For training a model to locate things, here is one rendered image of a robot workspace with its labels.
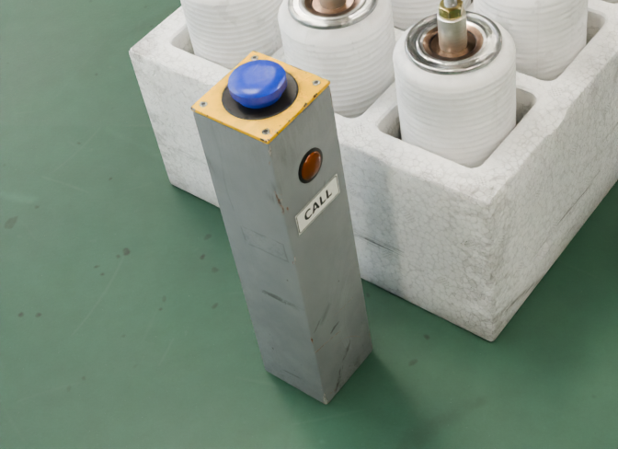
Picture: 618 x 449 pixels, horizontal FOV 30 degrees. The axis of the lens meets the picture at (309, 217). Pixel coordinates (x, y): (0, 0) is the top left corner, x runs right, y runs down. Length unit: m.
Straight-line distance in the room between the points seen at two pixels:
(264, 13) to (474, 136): 0.23
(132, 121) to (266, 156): 0.53
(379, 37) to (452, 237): 0.18
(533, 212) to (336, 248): 0.18
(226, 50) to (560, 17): 0.29
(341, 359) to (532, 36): 0.31
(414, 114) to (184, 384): 0.32
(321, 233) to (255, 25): 0.24
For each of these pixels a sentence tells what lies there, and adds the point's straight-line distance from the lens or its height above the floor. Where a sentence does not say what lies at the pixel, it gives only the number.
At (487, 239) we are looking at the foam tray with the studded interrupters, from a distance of 0.92.
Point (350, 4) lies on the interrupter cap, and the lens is 0.97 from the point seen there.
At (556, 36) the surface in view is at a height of 0.21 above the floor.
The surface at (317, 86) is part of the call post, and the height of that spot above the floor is 0.31.
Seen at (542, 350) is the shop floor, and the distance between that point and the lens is 1.02.
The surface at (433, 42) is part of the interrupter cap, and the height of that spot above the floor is 0.25.
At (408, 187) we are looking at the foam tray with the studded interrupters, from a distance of 0.93.
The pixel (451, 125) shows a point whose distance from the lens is 0.91.
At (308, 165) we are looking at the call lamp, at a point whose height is 0.27.
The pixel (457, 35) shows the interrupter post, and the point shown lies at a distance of 0.90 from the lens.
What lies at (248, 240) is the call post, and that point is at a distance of 0.87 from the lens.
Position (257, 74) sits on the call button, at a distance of 0.79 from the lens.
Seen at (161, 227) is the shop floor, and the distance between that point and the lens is 1.17.
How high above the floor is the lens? 0.83
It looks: 46 degrees down
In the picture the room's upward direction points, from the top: 11 degrees counter-clockwise
